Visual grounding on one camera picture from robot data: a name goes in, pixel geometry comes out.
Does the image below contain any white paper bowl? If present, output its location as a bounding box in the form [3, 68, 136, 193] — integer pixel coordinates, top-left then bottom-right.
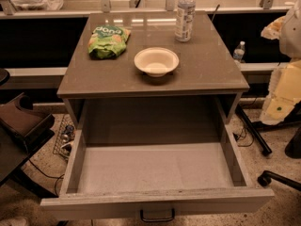
[134, 47, 180, 77]

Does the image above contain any small water bottle on ledge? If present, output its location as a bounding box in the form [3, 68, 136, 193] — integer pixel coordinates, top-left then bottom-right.
[233, 41, 246, 62]

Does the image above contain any dark brown chair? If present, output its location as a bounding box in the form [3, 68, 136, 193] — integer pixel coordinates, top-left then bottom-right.
[0, 68, 69, 226]

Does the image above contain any wire basket with cans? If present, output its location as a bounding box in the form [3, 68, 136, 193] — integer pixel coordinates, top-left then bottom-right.
[53, 114, 75, 160]

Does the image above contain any black table leg frame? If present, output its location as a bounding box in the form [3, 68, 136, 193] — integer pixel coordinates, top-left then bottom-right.
[235, 101, 301, 157]

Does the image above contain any green snack bag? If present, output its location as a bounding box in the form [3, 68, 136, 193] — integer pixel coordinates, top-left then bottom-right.
[87, 25, 131, 59]

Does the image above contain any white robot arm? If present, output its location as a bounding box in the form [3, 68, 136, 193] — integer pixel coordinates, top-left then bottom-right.
[260, 0, 301, 125]

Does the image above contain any grey top drawer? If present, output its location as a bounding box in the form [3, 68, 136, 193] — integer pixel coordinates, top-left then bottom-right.
[40, 95, 276, 222]

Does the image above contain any black office chair caster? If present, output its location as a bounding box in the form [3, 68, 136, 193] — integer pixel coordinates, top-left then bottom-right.
[257, 170, 301, 191]

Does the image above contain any black drawer handle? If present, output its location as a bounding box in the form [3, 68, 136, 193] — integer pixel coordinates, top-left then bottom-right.
[139, 208, 176, 223]

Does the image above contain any grey cabinet with glossy top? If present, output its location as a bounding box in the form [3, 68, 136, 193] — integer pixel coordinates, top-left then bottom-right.
[56, 10, 250, 134]

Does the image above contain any clear water bottle on cabinet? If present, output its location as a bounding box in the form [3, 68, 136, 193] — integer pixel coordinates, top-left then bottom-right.
[175, 0, 196, 42]

